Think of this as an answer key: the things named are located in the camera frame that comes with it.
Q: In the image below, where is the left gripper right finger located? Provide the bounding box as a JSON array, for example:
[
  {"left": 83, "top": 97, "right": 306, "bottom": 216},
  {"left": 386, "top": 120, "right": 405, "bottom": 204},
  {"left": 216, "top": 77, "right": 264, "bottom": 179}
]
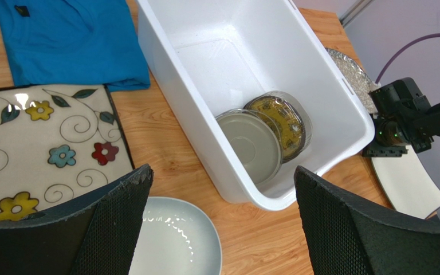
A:
[{"left": 294, "top": 166, "right": 440, "bottom": 274}]

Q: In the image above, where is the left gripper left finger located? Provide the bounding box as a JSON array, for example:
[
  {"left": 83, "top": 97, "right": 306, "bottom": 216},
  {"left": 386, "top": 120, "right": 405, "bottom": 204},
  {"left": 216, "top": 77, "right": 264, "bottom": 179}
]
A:
[{"left": 0, "top": 164, "right": 154, "bottom": 274}]

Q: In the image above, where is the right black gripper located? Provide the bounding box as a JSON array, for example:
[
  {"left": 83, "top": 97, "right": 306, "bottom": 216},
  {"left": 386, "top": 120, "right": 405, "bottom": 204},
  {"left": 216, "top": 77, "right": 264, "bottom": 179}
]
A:
[{"left": 362, "top": 77, "right": 433, "bottom": 158}]

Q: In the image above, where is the white rectangular plate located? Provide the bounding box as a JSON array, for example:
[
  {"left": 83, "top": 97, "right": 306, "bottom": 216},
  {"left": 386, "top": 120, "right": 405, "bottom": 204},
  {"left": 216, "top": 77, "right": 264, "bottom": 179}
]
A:
[{"left": 371, "top": 146, "right": 440, "bottom": 219}]

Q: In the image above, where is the large white oval plate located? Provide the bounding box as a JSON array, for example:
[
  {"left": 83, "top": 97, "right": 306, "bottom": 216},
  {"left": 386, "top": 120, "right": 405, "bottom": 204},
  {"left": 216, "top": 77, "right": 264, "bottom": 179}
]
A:
[{"left": 129, "top": 197, "right": 223, "bottom": 274}]

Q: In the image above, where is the yellow patterned round plate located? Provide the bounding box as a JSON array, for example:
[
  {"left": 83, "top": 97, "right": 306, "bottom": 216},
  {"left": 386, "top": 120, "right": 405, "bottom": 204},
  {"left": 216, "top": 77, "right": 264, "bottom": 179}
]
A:
[{"left": 243, "top": 95, "right": 307, "bottom": 163}]

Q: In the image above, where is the clear round glass plate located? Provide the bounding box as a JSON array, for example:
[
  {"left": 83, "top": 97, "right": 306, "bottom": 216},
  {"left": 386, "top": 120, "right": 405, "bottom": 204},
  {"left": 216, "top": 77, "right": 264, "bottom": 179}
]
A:
[{"left": 242, "top": 90, "right": 314, "bottom": 165}]

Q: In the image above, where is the grey speckled saucer plate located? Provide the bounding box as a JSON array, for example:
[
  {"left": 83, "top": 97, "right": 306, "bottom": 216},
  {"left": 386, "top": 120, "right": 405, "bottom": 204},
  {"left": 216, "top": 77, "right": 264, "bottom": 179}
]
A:
[{"left": 216, "top": 109, "right": 284, "bottom": 185}]

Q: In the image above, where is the white plastic bin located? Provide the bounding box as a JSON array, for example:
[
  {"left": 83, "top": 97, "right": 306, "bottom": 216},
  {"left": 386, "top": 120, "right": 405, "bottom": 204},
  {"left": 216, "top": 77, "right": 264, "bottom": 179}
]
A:
[{"left": 137, "top": 1, "right": 375, "bottom": 211}]

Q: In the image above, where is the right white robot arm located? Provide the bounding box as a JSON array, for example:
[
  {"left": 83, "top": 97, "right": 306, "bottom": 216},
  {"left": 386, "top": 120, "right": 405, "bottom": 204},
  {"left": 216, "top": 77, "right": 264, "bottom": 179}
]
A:
[{"left": 362, "top": 77, "right": 440, "bottom": 158}]

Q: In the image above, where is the speckled round ceramic plate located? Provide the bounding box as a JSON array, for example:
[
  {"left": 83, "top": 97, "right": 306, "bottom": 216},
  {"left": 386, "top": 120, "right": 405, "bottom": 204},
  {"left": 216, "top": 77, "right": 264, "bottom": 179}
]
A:
[{"left": 325, "top": 48, "right": 380, "bottom": 113}]

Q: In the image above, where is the floral square plate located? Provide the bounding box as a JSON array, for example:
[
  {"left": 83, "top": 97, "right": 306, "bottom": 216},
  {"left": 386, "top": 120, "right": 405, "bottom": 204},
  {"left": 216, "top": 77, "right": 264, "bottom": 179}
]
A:
[{"left": 0, "top": 84, "right": 134, "bottom": 221}]

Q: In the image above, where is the folded blue cloth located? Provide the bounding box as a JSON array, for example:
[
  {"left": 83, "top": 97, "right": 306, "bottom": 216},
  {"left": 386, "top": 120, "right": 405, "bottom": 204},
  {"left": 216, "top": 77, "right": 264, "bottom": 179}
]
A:
[{"left": 0, "top": 1, "right": 151, "bottom": 92}]

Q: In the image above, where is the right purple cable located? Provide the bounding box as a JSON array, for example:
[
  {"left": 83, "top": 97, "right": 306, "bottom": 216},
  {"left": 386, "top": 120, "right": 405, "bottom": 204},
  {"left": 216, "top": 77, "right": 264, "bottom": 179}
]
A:
[{"left": 375, "top": 33, "right": 440, "bottom": 85}]

